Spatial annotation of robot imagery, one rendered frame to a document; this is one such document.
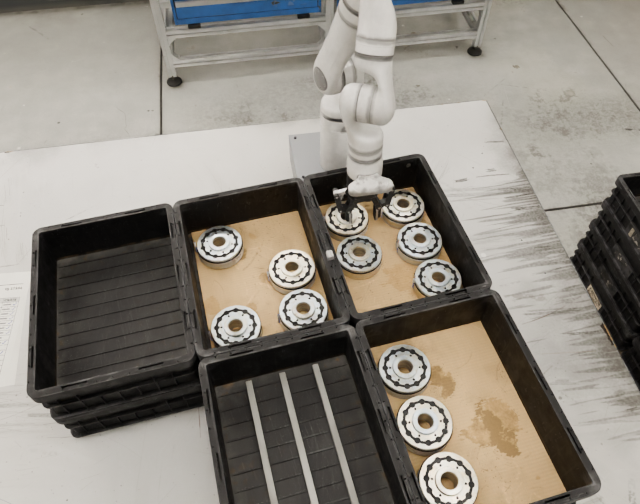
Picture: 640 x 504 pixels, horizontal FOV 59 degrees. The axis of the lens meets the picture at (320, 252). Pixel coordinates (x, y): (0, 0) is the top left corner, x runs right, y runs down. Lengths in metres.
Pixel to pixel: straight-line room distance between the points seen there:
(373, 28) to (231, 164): 0.79
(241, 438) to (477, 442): 0.44
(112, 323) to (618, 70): 3.00
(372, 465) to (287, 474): 0.15
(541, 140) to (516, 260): 1.51
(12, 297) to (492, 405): 1.14
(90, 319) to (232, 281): 0.31
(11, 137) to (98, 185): 1.48
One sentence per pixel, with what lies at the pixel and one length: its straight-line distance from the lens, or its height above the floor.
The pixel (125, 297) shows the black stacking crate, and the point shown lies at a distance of 1.31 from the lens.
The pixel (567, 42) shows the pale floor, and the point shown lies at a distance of 3.71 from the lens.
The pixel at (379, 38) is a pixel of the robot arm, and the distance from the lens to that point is 1.04.
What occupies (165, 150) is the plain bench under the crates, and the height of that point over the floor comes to 0.70.
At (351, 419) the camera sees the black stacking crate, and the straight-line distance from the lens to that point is 1.12.
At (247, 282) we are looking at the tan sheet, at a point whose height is 0.83.
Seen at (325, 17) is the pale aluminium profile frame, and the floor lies 0.30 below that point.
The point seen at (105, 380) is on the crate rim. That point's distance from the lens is 1.11.
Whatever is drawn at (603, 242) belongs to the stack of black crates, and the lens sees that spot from 2.12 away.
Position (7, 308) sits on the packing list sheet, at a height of 0.70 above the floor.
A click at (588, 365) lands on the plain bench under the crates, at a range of 1.44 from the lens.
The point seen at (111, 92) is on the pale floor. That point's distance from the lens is 3.26.
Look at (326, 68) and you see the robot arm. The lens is 1.30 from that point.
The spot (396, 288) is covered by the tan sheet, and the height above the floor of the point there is 0.83.
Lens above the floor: 1.88
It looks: 54 degrees down
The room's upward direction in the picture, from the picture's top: straight up
